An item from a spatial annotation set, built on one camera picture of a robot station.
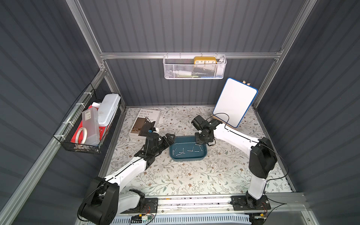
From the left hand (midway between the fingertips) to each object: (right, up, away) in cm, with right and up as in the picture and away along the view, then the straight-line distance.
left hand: (172, 138), depth 84 cm
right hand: (+19, -1, +4) cm, 19 cm away
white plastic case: (-34, +19, -10) cm, 40 cm away
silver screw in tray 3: (+10, -9, +10) cm, 17 cm away
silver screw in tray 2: (0, -10, +9) cm, 13 cm away
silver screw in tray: (+4, -10, +8) cm, 14 cm away
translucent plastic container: (-39, +11, -16) cm, 44 cm away
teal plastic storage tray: (+8, -8, +10) cm, 15 cm away
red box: (-34, +6, -15) cm, 38 cm away
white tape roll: (-38, +5, -22) cm, 44 cm away
